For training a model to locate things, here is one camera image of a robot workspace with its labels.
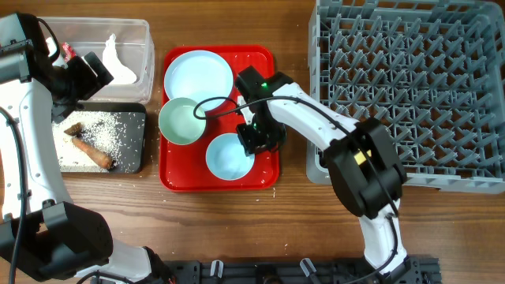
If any red snack wrapper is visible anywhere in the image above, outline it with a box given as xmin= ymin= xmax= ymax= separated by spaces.
xmin=60 ymin=42 xmax=77 ymax=62

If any white napkin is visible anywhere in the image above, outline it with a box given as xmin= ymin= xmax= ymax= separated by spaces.
xmin=102 ymin=34 xmax=137 ymax=85

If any small light blue bowl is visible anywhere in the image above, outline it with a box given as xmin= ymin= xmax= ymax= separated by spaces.
xmin=205 ymin=133 xmax=256 ymax=181

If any brown food scrap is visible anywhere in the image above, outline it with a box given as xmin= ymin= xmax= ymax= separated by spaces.
xmin=64 ymin=122 xmax=84 ymax=137

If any pile of white rice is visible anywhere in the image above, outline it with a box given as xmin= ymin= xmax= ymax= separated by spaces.
xmin=53 ymin=110 xmax=147 ymax=174

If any orange carrot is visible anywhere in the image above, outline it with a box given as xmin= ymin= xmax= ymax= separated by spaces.
xmin=71 ymin=137 xmax=113 ymax=170

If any green bowl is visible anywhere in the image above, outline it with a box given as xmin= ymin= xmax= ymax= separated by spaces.
xmin=158 ymin=98 xmax=206 ymax=145

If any large light blue plate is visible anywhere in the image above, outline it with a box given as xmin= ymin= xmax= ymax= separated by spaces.
xmin=163 ymin=50 xmax=234 ymax=112

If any white plastic spoon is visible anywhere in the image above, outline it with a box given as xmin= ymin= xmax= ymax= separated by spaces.
xmin=237 ymin=95 xmax=255 ymax=125

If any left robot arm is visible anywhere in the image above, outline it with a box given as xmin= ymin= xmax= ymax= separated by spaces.
xmin=1 ymin=13 xmax=176 ymax=283

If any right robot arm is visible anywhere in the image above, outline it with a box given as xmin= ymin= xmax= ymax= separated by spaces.
xmin=234 ymin=66 xmax=407 ymax=283

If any black waste tray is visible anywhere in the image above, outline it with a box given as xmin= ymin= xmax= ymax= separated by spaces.
xmin=50 ymin=101 xmax=149 ymax=175

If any grey dishwasher rack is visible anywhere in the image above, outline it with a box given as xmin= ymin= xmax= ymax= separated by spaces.
xmin=308 ymin=0 xmax=504 ymax=194

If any red serving tray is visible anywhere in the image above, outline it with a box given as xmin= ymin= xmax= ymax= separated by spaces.
xmin=159 ymin=45 xmax=280 ymax=192

